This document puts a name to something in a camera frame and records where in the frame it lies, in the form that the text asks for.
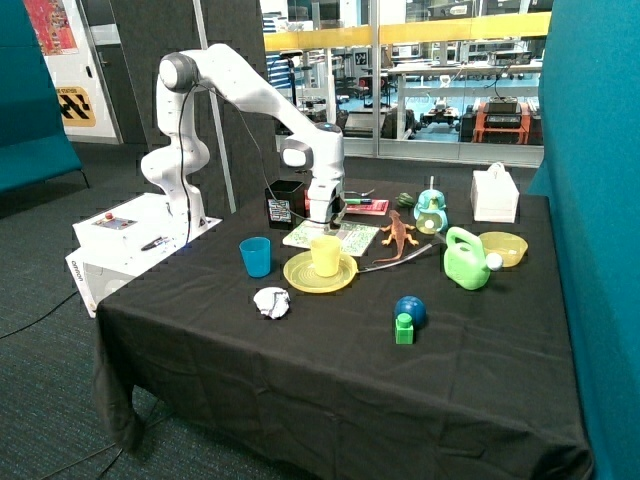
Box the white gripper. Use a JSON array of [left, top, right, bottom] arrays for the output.
[[307, 180, 346, 226]]

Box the green highlighter blue cap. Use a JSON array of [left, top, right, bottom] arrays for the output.
[[344, 198, 373, 205]]

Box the red kids book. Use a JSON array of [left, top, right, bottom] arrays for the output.
[[346, 199, 389, 216]]

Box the silver metal fork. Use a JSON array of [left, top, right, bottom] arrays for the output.
[[344, 189, 375, 198]]

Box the black square pen holder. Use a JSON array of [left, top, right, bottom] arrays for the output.
[[265, 180, 306, 230]]

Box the yellow plastic cup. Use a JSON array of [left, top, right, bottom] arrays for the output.
[[310, 235, 341, 278]]

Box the green toy pepper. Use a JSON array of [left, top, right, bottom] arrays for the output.
[[396, 192, 415, 208]]

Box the yellow plastic plate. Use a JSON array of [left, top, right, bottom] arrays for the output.
[[283, 251, 358, 294]]

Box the orange toy lizard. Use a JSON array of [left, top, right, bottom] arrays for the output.
[[380, 209, 419, 259]]

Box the blue plastic cup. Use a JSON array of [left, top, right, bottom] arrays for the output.
[[239, 237, 271, 278]]

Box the silver metal knife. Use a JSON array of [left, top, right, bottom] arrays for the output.
[[358, 242, 435, 274]]

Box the teal penguin toy bottle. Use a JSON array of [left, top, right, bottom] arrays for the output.
[[413, 177, 448, 235]]

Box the crumpled white paper ball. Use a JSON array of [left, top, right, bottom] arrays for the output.
[[253, 287, 290, 319]]

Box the black tablecloth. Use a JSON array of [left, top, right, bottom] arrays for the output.
[[93, 195, 595, 479]]

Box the blue ball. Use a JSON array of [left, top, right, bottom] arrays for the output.
[[393, 295, 427, 329]]

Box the green toy block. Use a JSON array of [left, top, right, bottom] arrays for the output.
[[394, 312, 414, 345]]

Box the green toy watering can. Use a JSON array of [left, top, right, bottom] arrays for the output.
[[444, 227, 503, 291]]

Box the white paper box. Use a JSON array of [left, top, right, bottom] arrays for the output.
[[470, 162, 519, 223]]

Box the black marker pen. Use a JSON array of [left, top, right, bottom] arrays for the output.
[[141, 237, 171, 252]]

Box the yellow plastic bowl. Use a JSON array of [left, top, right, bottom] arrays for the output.
[[479, 231, 529, 268]]

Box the white robot control box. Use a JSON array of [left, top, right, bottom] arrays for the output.
[[66, 193, 221, 317]]

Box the teal sofa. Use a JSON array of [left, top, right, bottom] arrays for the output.
[[0, 1, 83, 193]]

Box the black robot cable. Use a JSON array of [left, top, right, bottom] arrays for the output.
[[178, 82, 321, 249]]

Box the teal partition wall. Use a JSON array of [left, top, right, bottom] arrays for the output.
[[530, 1, 639, 479]]

